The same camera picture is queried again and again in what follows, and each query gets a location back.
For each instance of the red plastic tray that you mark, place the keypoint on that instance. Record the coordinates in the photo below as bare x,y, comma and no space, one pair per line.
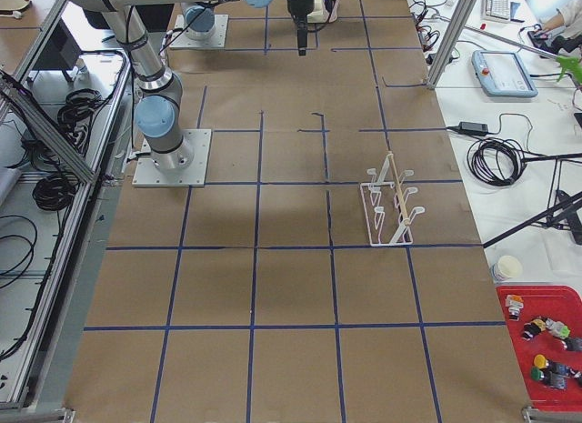
544,323

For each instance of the white cup drying rack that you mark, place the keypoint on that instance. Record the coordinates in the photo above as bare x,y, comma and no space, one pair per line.
389,218

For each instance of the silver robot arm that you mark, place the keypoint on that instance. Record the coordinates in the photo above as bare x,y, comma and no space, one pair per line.
157,114

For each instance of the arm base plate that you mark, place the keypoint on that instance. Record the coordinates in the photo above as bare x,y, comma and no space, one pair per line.
214,38
186,166

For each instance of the white keyboard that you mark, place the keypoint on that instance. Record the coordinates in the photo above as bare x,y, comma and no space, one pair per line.
496,10

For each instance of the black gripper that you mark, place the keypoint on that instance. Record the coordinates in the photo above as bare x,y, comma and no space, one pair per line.
299,5

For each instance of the white paper cup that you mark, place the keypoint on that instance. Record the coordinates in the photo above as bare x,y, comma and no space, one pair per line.
507,267

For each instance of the black power adapter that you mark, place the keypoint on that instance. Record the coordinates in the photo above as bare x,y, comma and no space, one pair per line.
472,129

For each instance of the blue teach pendant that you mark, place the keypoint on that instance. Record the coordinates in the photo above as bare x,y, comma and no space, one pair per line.
502,74

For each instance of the aluminium frame post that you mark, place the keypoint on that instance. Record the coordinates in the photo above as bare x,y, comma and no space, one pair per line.
459,17

